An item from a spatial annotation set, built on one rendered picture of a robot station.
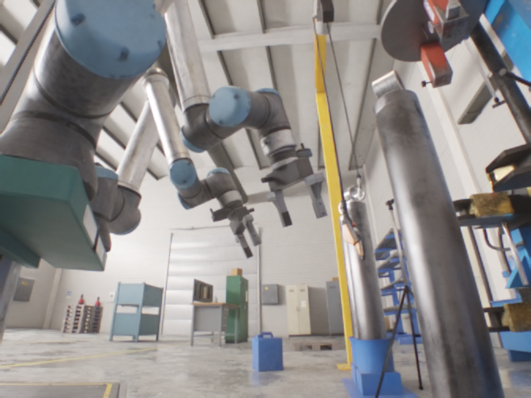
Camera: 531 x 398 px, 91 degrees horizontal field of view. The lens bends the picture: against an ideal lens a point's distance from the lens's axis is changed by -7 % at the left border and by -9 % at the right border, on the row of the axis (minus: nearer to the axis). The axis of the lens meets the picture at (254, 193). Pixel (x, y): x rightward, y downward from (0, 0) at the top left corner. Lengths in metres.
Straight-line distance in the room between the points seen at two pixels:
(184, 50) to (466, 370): 1.26
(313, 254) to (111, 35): 11.78
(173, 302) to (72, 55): 12.75
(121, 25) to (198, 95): 0.36
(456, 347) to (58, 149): 1.17
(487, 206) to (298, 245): 10.87
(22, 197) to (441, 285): 1.14
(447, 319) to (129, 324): 7.79
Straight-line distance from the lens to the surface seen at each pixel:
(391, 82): 1.57
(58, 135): 0.55
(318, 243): 12.15
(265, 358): 3.53
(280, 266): 12.01
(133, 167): 1.23
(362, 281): 2.43
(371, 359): 2.40
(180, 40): 0.88
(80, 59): 0.47
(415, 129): 1.37
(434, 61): 2.07
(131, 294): 8.42
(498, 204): 1.59
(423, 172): 1.27
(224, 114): 0.65
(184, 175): 0.97
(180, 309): 12.91
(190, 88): 0.79
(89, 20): 0.46
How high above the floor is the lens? 0.51
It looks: 25 degrees up
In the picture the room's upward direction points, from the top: straight up
